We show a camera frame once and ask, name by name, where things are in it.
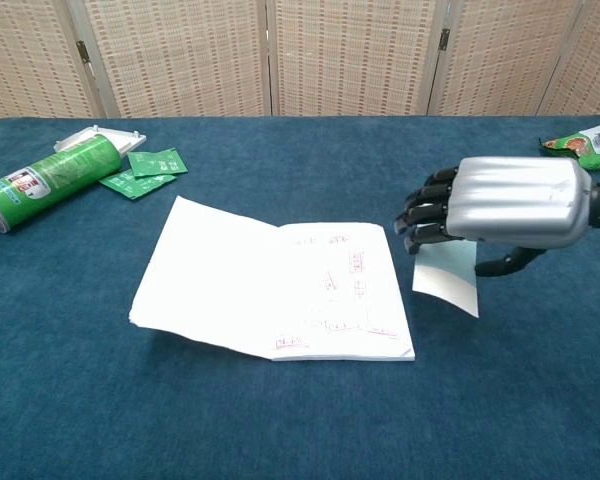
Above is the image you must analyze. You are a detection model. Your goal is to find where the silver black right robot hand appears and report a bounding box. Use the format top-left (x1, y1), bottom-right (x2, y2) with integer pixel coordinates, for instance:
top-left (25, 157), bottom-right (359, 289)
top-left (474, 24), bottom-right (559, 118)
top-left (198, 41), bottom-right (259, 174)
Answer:
top-left (394, 156), bottom-right (594, 279)

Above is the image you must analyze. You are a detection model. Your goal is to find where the light blue tasselled bookmark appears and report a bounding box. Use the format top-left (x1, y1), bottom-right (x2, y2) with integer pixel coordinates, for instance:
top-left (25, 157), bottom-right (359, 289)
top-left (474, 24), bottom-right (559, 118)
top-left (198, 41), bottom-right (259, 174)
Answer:
top-left (411, 238), bottom-right (480, 319)

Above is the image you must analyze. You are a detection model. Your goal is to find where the yellow and white notebook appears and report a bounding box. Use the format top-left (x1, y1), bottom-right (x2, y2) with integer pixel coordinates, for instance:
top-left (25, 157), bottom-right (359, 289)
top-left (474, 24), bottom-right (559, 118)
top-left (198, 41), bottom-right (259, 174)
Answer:
top-left (127, 195), bottom-right (416, 363)

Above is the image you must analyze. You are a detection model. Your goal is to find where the green snack bag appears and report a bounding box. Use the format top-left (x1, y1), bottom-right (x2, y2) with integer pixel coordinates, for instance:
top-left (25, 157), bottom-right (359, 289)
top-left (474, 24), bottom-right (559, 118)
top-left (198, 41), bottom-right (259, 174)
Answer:
top-left (538, 118), bottom-right (600, 173)

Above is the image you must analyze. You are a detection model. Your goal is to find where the green sachet packet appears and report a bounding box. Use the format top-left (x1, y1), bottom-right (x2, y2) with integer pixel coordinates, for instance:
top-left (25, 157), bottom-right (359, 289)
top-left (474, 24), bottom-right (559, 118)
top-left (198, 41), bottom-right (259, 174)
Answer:
top-left (98, 168), bottom-right (177, 201)
top-left (127, 147), bottom-right (188, 179)

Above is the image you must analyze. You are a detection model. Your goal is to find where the woven bamboo folding screen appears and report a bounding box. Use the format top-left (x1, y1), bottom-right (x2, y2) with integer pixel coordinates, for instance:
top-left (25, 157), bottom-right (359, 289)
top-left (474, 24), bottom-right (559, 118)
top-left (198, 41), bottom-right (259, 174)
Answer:
top-left (0, 0), bottom-right (600, 121)

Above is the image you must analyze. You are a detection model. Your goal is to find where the white plastic tray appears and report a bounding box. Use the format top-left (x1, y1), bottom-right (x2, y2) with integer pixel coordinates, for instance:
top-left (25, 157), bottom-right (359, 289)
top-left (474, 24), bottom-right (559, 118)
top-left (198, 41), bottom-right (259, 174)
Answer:
top-left (53, 126), bottom-right (147, 157)

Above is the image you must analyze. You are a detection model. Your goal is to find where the blue velvet table cloth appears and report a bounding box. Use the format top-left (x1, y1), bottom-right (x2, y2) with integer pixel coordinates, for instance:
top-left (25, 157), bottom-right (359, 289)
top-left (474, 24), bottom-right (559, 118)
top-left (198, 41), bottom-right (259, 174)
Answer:
top-left (0, 115), bottom-right (600, 480)

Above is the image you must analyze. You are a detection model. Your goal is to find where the green cylindrical snack can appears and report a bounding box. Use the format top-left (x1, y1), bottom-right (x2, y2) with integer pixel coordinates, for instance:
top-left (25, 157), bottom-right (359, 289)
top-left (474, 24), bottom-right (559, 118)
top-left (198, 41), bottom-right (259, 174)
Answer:
top-left (0, 132), bottom-right (123, 235)

